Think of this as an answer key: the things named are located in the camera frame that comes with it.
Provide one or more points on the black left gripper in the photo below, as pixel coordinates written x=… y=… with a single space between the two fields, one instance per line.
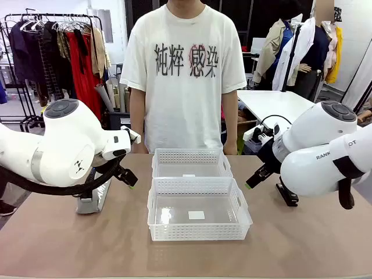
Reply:
x=106 y=167

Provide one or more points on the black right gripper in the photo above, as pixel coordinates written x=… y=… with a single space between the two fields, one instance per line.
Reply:
x=270 y=157

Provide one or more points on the grey Campus pencil case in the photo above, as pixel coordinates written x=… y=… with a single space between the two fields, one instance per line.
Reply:
x=93 y=207

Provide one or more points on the black stapler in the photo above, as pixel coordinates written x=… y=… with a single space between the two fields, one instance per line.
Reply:
x=290 y=200

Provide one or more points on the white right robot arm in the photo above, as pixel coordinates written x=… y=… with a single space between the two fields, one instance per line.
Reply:
x=308 y=171

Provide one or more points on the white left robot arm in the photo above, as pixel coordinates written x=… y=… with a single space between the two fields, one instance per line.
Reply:
x=67 y=139

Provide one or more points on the person's left forearm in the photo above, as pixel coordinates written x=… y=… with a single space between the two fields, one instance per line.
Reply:
x=229 y=116

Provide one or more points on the person's left hand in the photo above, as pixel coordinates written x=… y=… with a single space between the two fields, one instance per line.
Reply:
x=231 y=148

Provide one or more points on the person's right hand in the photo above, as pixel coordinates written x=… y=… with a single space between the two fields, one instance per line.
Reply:
x=143 y=148

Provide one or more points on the green stool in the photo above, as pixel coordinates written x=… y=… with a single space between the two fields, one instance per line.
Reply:
x=240 y=146

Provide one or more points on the cardboard box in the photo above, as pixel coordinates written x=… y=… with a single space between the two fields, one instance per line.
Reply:
x=242 y=130

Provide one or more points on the grey storage bin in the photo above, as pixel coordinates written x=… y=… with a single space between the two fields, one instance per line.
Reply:
x=116 y=119

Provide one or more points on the smaller white plastic mesh basket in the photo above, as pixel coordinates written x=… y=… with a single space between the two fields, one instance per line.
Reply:
x=189 y=157

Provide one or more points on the white table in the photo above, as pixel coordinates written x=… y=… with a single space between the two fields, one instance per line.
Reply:
x=261 y=101

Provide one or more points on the larger white plastic mesh basket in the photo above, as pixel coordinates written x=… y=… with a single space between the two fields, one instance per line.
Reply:
x=197 y=232

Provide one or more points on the white tube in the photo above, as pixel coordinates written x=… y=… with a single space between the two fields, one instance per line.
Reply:
x=122 y=98

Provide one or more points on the grey paper roll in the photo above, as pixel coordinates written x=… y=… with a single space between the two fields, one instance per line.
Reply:
x=104 y=97

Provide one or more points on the person in white printed T-shirt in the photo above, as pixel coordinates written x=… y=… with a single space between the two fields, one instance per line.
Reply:
x=186 y=116

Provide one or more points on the cream paper roll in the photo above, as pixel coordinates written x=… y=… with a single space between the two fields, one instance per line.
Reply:
x=110 y=90

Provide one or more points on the seated person in dark trousers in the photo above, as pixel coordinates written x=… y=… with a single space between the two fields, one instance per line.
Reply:
x=5 y=208

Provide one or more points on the red dress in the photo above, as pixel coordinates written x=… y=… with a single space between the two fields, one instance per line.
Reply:
x=84 y=84

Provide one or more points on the black stool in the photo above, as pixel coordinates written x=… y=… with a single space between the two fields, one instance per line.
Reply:
x=118 y=68

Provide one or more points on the seated person's bare legs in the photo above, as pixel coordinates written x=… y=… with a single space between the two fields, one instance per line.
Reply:
x=364 y=116

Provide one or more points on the black stand pole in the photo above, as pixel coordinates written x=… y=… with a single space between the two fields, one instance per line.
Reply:
x=292 y=58

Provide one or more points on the mannequin in beige coat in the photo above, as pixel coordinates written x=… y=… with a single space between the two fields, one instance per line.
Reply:
x=270 y=49

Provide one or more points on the yellow garment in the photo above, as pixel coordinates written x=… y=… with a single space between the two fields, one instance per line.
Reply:
x=334 y=69

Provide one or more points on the black grid-pattern garment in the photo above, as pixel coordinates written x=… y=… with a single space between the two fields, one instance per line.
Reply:
x=52 y=64

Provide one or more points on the beige hanging garment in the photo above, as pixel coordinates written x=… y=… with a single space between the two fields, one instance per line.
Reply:
x=98 y=52

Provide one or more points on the white partition panel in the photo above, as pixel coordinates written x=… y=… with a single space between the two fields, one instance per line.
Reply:
x=360 y=81

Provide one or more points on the blue object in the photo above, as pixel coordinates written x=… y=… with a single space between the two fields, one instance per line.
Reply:
x=3 y=93

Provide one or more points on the mannequin in white shirt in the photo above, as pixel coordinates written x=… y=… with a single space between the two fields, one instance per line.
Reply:
x=305 y=37

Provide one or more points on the olive patterned scarf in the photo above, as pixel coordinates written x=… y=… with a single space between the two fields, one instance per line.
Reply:
x=62 y=43

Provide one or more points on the navy hanging jacket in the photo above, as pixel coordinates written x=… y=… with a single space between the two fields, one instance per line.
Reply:
x=23 y=52

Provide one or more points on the black clothes rack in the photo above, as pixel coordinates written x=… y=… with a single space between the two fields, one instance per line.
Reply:
x=52 y=14

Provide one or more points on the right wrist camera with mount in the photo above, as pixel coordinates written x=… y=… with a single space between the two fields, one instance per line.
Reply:
x=253 y=132

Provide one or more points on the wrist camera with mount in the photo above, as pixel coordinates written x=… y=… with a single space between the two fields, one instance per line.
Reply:
x=253 y=132
x=128 y=133

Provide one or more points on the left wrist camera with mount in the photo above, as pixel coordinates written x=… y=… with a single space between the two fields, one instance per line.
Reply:
x=128 y=133

